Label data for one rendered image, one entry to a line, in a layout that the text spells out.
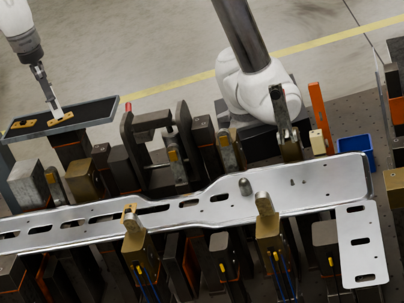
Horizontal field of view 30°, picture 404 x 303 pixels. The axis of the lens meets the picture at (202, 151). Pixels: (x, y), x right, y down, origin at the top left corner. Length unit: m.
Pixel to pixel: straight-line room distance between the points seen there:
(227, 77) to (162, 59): 2.80
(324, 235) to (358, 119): 0.97
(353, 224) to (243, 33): 0.75
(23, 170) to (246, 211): 0.72
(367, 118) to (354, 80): 1.68
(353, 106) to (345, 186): 0.92
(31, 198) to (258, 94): 0.77
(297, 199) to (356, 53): 2.82
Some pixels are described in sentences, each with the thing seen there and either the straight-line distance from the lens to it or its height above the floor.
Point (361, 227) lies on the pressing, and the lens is 1.82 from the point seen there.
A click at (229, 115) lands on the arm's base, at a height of 0.84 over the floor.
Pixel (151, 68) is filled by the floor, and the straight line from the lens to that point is 5.27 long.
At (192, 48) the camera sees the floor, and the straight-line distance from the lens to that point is 5.34.
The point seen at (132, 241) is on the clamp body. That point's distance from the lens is 1.93.
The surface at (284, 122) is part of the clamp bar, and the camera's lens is 2.07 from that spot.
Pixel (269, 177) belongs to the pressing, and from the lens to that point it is 2.06.
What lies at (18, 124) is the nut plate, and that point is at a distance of 2.45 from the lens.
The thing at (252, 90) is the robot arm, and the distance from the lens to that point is 2.38.
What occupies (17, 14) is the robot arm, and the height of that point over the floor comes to 1.53.
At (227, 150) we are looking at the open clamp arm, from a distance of 2.12.
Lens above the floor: 2.18
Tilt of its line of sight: 32 degrees down
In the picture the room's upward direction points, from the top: 19 degrees counter-clockwise
